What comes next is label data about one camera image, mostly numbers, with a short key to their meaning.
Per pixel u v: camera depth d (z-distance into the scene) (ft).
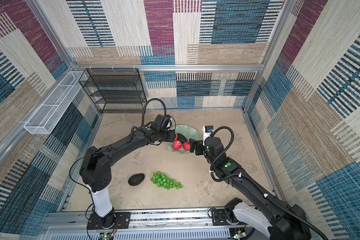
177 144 3.13
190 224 2.39
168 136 2.61
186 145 3.10
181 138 3.24
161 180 2.66
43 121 2.30
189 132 3.35
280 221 1.29
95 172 1.56
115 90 3.63
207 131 2.17
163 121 2.30
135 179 2.67
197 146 2.26
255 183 1.58
